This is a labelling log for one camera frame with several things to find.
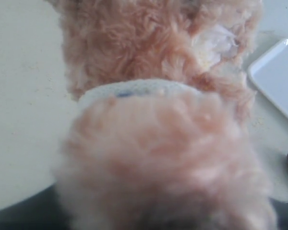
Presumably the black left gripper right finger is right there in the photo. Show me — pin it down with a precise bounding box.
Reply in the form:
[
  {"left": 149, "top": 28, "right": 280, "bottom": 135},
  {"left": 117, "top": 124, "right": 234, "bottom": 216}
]
[{"left": 270, "top": 198, "right": 288, "bottom": 230}]

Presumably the tan teddy bear striped sweater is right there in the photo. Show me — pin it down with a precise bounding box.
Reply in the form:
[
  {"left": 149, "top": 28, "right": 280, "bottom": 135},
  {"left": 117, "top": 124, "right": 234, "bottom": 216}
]
[{"left": 50, "top": 0, "right": 278, "bottom": 230}]

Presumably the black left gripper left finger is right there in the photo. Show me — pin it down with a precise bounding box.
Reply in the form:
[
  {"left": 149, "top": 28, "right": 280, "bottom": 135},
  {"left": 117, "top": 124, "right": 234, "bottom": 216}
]
[{"left": 0, "top": 185, "right": 69, "bottom": 230}]

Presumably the white rectangular plastic tray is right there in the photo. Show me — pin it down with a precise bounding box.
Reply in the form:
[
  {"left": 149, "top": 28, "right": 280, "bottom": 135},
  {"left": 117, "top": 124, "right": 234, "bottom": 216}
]
[{"left": 247, "top": 38, "right": 288, "bottom": 119}]

